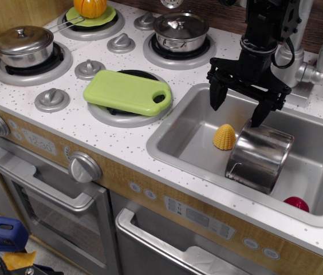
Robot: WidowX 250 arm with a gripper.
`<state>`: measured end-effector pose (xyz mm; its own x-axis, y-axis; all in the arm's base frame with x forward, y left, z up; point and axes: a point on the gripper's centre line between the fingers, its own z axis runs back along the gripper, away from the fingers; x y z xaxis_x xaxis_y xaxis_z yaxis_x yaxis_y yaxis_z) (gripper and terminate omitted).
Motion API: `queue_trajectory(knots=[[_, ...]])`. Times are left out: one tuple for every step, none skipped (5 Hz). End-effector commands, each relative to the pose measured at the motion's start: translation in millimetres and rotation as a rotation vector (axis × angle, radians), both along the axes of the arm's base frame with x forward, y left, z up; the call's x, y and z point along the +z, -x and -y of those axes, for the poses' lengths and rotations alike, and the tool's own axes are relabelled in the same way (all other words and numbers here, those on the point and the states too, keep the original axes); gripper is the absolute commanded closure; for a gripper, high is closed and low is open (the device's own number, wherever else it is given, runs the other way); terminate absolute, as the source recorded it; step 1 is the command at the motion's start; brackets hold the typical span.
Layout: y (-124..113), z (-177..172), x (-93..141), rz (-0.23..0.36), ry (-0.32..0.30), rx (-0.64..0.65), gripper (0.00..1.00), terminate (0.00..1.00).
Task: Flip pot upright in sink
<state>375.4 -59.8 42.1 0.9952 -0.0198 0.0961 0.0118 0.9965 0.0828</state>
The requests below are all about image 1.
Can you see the toy oven clock display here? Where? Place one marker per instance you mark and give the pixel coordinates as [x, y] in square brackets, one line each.
[40, 142]

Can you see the yellow toy corn piece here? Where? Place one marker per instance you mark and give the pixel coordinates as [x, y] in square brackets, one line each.
[224, 138]

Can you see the blue clamp tool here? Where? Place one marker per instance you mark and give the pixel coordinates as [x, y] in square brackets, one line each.
[13, 235]

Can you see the green plastic cutting board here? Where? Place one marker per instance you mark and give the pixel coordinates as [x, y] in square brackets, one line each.
[129, 93]

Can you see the silver stove knob rear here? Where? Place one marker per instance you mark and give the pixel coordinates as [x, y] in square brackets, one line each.
[145, 22]

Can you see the steel pot with lid left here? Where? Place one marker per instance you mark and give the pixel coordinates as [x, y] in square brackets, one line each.
[26, 46]

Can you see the metal wire handle utensil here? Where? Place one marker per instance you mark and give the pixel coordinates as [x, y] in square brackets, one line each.
[67, 24]

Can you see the silver stove knob front-left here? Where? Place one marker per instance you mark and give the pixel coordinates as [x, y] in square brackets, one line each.
[52, 100]

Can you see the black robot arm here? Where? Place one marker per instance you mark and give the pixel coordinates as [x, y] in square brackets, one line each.
[268, 24]

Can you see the steel pot with lid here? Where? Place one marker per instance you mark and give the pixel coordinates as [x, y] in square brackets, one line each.
[180, 31]
[26, 46]

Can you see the silver toy faucet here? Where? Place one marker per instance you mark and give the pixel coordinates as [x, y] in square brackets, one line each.
[300, 76]

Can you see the red toy fruit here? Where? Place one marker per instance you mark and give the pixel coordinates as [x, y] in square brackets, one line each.
[298, 203]

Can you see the steel pot with lid rear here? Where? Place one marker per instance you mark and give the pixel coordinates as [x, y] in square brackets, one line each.
[180, 31]

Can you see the silver oven dial right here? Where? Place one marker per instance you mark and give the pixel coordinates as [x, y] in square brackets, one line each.
[82, 168]

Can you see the orange toy pumpkin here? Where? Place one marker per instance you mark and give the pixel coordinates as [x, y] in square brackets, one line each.
[90, 8]

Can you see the silver sink basin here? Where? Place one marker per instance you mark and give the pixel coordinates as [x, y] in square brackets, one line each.
[184, 140]

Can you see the silver stove knob upper-middle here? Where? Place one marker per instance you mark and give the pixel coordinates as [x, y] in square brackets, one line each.
[121, 44]

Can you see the silver stove knob middle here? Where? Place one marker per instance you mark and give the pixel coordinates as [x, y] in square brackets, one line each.
[88, 69]

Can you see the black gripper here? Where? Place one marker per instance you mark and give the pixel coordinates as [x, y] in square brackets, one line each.
[251, 76]

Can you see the toy dishwasher door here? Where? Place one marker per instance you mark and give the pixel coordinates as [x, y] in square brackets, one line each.
[152, 244]

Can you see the toy oven door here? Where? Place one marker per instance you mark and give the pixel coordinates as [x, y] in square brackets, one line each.
[71, 218]

